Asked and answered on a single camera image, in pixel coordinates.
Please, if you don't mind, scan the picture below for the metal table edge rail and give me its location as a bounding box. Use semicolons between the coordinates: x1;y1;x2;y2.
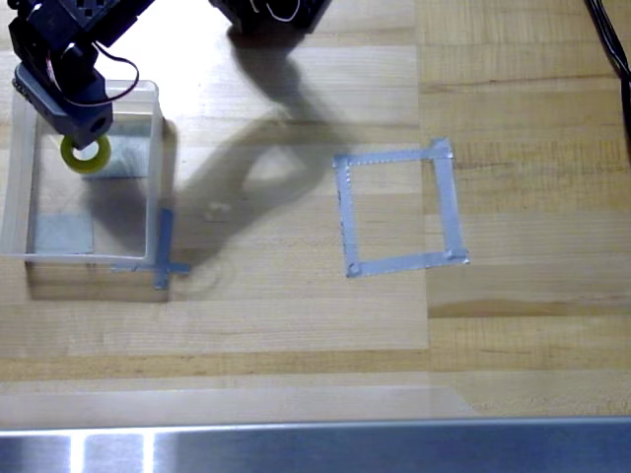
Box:
0;417;631;473

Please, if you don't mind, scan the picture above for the clear plastic container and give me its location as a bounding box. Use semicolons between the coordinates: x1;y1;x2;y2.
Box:
0;78;165;265

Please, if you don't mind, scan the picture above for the blue-grey tape strip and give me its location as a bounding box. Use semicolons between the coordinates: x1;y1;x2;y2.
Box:
109;260;191;277
153;207;175;292

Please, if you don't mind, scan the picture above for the yellow ring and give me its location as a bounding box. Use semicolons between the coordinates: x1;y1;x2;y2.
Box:
59;133;113;175

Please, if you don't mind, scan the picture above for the black cable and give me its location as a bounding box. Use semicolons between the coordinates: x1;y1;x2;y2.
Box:
583;0;631;165

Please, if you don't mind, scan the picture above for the large grey tape patch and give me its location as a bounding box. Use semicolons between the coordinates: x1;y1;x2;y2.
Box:
80;122;151;180

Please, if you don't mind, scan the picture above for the small grey tape patch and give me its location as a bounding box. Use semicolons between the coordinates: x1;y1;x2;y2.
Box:
35;212;96;256

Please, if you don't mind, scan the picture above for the black servo wire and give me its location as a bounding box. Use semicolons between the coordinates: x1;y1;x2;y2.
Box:
63;40;141;107

